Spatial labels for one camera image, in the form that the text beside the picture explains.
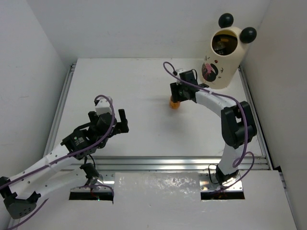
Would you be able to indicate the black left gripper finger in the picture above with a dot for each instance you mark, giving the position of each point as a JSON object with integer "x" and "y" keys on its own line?
{"x": 122, "y": 116}
{"x": 93, "y": 117}

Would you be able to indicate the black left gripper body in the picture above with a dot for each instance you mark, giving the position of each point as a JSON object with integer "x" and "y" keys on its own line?
{"x": 119, "y": 126}

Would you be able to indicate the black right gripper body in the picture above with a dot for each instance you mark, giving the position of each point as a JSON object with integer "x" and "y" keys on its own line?
{"x": 179, "y": 92}

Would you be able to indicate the orange bottle with gold cap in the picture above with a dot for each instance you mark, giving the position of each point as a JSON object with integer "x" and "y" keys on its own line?
{"x": 174, "y": 105}

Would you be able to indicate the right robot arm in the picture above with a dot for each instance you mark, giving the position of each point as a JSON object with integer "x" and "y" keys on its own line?
{"x": 237, "y": 122}

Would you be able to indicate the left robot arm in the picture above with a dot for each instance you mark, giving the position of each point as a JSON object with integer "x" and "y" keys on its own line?
{"x": 22, "y": 192}

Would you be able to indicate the cream panda bin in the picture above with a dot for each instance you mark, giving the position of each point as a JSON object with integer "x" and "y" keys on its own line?
{"x": 227, "y": 48}

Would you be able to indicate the white foam block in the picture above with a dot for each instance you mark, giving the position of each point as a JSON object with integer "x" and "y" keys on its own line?
{"x": 147, "y": 187}

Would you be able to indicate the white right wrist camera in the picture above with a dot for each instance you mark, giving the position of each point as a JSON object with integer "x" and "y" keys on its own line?
{"x": 177, "y": 74}

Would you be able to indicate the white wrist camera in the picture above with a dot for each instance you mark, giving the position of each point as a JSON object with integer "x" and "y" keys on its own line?
{"x": 177, "y": 74}
{"x": 102, "y": 106}

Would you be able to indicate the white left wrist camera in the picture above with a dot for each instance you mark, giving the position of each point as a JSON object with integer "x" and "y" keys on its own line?
{"x": 102, "y": 106}

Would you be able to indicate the left aluminium side rail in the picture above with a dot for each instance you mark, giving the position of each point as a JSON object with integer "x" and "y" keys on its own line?
{"x": 60, "y": 107}

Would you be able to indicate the aluminium side rail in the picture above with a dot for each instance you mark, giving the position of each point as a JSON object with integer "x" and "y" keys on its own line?
{"x": 60, "y": 107}
{"x": 260, "y": 136}

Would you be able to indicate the aluminium table rail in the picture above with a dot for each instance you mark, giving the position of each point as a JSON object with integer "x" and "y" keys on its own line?
{"x": 155, "y": 164}

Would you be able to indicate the right aluminium side rail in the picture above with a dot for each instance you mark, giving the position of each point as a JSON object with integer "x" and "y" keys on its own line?
{"x": 260, "y": 136}

